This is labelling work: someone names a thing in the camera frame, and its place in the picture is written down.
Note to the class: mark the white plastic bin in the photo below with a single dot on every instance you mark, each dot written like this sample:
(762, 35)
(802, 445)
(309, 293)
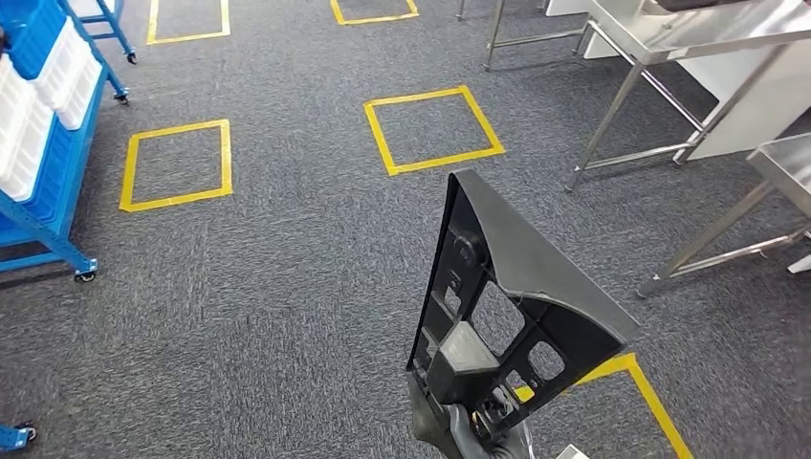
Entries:
(32, 158)
(13, 108)
(82, 95)
(60, 63)

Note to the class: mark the stainless steel workbench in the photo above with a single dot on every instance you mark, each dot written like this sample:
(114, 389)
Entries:
(785, 165)

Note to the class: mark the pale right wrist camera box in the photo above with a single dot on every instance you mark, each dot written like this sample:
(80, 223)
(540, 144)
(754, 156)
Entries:
(570, 453)

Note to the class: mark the black plastic frame part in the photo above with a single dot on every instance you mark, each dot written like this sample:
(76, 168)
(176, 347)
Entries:
(538, 253)

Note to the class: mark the white table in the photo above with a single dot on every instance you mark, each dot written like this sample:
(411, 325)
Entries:
(799, 263)

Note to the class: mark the white cabinet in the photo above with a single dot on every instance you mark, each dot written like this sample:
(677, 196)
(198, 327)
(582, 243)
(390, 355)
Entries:
(760, 108)

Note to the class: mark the stainless steel table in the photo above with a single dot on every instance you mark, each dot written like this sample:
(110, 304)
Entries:
(697, 28)
(491, 38)

